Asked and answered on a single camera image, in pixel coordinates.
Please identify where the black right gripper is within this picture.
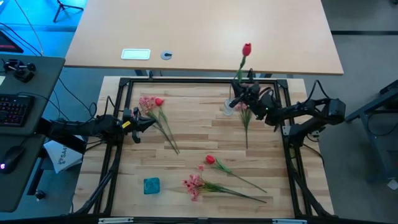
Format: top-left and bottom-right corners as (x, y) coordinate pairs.
(229, 81), (275, 121)

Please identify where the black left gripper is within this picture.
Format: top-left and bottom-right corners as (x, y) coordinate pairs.
(123, 106), (157, 144)

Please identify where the pink artificial flower bunch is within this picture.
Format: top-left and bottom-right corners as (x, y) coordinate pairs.
(139, 95), (180, 156)
(234, 101), (253, 150)
(182, 164), (268, 205)

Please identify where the red artificial tulip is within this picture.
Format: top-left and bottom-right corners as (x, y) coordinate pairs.
(154, 97), (180, 154)
(205, 154), (268, 194)
(229, 42), (252, 100)

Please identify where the clear glass vase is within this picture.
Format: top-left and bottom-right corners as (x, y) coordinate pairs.
(223, 98), (234, 116)

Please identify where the teal square vase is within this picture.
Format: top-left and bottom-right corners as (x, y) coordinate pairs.
(143, 177), (161, 195)

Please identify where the white rectangular desk plate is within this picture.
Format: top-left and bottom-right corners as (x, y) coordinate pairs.
(121, 49), (152, 60)

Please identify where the large beige wooden desk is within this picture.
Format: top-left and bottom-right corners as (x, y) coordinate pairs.
(64, 0), (345, 76)

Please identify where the white box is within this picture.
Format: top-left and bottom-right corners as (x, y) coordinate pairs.
(43, 139), (84, 174)

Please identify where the dark grey desk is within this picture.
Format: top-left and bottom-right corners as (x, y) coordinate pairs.
(0, 53), (66, 213)

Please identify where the dark metal stand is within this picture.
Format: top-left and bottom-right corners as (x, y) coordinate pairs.
(343, 79), (398, 184)

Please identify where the black backlit keyboard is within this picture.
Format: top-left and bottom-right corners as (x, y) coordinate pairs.
(0, 93), (35, 128)

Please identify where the black computer mouse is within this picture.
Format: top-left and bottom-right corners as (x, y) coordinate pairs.
(0, 144), (25, 174)

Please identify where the black tripod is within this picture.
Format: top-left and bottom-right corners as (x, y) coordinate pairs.
(52, 0), (85, 23)

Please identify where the dark device with red edge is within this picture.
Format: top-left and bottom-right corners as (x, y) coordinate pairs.
(0, 30), (24, 54)

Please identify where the black metal frame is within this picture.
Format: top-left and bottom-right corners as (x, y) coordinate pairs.
(73, 77), (335, 223)

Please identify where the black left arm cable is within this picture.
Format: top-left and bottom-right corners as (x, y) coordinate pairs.
(104, 95), (125, 116)

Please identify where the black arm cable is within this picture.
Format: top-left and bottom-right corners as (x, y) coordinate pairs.
(104, 95), (125, 116)
(306, 79), (331, 104)

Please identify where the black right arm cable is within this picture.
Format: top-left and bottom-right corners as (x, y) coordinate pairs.
(306, 79), (331, 104)

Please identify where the white frame bracket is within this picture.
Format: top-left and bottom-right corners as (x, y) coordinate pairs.
(272, 218), (308, 224)
(98, 217), (134, 224)

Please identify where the black clamp mount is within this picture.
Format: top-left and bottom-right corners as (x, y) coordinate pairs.
(2, 58), (37, 83)

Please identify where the thin white cable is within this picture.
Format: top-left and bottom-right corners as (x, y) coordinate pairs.
(14, 0), (45, 56)

